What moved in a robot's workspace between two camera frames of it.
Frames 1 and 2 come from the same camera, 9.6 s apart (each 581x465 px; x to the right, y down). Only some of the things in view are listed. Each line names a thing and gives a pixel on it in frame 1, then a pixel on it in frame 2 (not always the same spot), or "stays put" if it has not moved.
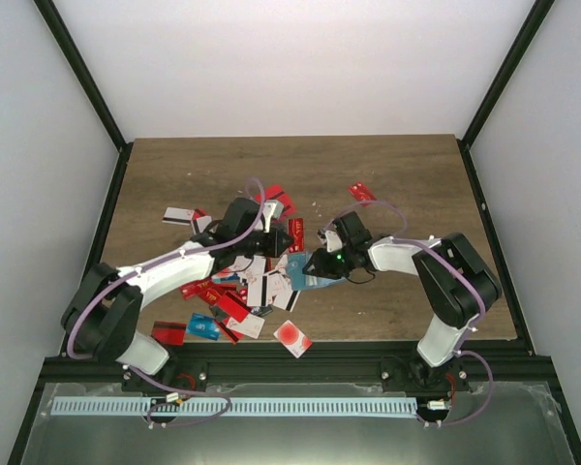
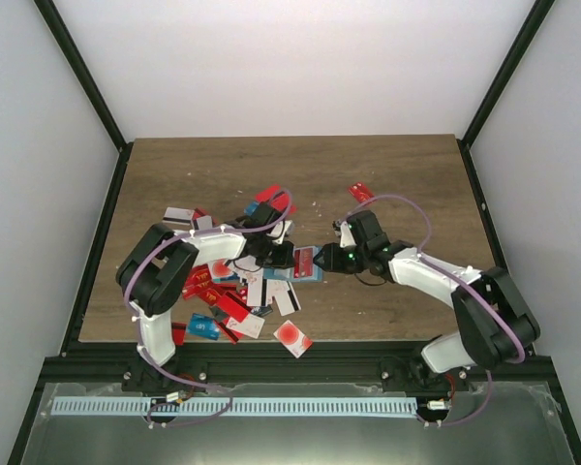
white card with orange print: (252, 270) stays put
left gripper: (276, 250) to (286, 259)
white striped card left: (176, 215) stays put
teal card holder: (299, 280) to (288, 273)
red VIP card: (296, 228) to (303, 265)
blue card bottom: (204, 325) stays put
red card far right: (362, 194) stays put
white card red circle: (293, 338) stays put
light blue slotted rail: (94, 407) stays put
